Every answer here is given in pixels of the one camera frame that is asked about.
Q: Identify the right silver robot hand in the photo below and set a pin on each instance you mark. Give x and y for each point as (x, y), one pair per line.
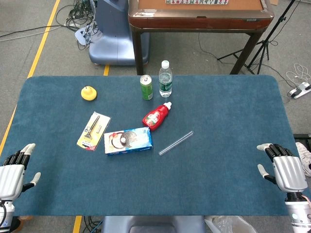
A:
(290, 172)

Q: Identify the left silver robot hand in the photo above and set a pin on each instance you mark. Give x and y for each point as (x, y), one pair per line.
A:
(11, 174)

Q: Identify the clear glass test tube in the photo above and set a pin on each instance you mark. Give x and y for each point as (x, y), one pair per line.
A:
(176, 143)

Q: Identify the white shoe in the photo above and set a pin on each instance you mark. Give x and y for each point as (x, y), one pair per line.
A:
(305, 157)

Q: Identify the blue table mat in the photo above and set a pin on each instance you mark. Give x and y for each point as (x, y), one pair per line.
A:
(218, 170)

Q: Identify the clear plastic bag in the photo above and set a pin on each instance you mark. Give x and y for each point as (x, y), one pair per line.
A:
(228, 225)

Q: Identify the white power strip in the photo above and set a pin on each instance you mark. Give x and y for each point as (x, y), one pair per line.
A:
(300, 90)

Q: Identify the razor in yellow package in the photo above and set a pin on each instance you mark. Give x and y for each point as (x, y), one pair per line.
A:
(93, 131)

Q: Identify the yellow pear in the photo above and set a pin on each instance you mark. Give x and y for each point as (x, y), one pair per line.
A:
(89, 94)

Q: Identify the black tripod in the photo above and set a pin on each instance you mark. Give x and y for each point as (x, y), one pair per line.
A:
(265, 43)

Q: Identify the blue cookie box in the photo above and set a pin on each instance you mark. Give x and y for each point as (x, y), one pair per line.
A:
(138, 140)

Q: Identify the red ketchup bottle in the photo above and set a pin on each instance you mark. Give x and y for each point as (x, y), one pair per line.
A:
(155, 117)

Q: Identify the blue-grey robot torso base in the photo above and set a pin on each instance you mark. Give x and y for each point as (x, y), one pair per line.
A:
(153, 224)

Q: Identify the clear plastic water bottle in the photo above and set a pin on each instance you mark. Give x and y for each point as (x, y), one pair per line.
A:
(165, 83)

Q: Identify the green soda can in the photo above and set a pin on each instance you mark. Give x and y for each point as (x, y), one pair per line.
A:
(146, 89)

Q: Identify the brown mahjong table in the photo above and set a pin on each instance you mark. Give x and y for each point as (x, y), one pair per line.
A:
(199, 23)

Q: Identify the row of mahjong tiles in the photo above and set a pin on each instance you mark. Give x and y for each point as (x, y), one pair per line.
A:
(196, 1)

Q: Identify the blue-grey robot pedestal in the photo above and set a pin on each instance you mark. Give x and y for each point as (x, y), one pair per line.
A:
(111, 36)

